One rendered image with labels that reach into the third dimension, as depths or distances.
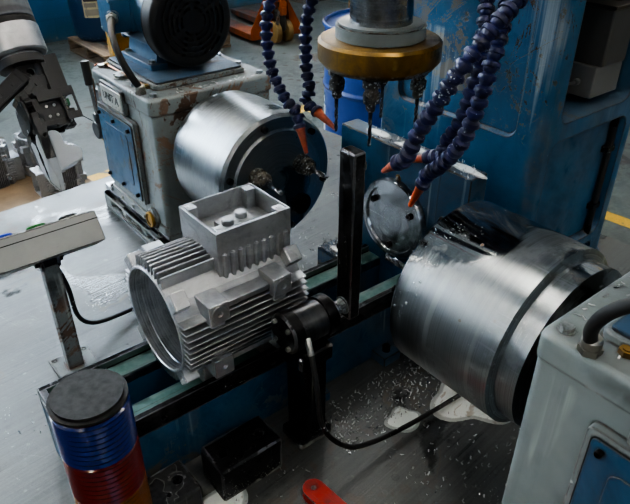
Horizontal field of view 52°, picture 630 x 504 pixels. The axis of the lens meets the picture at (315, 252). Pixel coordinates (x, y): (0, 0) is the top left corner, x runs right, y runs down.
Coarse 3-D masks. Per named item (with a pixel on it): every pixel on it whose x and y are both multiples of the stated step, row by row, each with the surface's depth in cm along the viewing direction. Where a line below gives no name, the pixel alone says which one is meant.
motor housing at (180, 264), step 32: (160, 256) 85; (192, 256) 86; (128, 288) 95; (160, 288) 83; (192, 288) 84; (224, 288) 86; (256, 288) 87; (160, 320) 97; (192, 320) 83; (256, 320) 89; (160, 352) 94; (192, 352) 83; (224, 352) 87
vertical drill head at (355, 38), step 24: (360, 0) 87; (384, 0) 86; (408, 0) 88; (336, 24) 92; (360, 24) 89; (384, 24) 88; (408, 24) 90; (336, 48) 88; (360, 48) 88; (384, 48) 88; (408, 48) 88; (432, 48) 88; (336, 72) 90; (360, 72) 87; (384, 72) 87; (408, 72) 87; (336, 96) 97; (336, 120) 100
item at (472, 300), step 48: (432, 240) 82; (480, 240) 80; (528, 240) 78; (432, 288) 80; (480, 288) 76; (528, 288) 73; (576, 288) 73; (432, 336) 80; (480, 336) 75; (528, 336) 72; (480, 384) 76; (528, 384) 76
